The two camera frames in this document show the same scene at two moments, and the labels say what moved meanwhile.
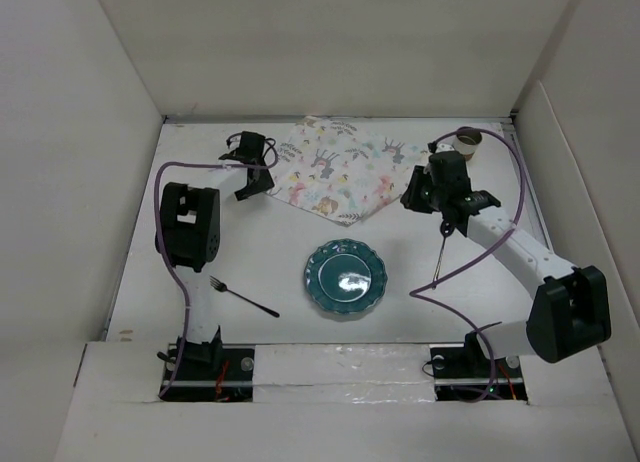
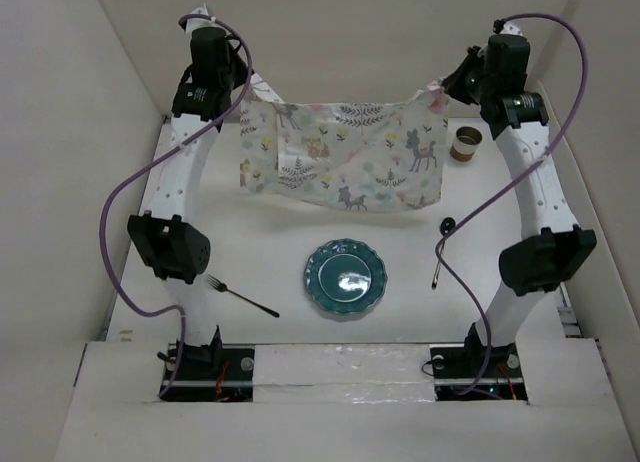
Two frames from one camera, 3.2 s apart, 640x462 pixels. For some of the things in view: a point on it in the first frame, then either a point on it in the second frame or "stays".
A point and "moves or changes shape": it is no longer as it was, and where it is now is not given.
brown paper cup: [466, 143] stays
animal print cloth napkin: [339, 172] moves or changes shape
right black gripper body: [421, 196] → [469, 82]
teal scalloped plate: [346, 276] stays
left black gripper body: [257, 186] → [234, 72]
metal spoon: [446, 230] stays
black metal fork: [223, 288] stays
